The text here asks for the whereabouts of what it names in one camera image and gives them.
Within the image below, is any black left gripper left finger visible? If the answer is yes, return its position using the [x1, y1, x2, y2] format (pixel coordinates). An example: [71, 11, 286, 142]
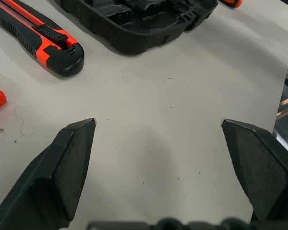
[0, 117, 97, 230]

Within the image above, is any black tool kit case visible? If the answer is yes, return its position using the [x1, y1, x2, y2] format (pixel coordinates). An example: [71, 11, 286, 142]
[53, 0, 218, 56]

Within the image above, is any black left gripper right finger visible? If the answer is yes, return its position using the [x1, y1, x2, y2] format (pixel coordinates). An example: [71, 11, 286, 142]
[220, 118, 288, 226]

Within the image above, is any orange black utility knife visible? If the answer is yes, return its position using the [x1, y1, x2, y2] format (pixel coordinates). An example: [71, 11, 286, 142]
[0, 0, 85, 77]

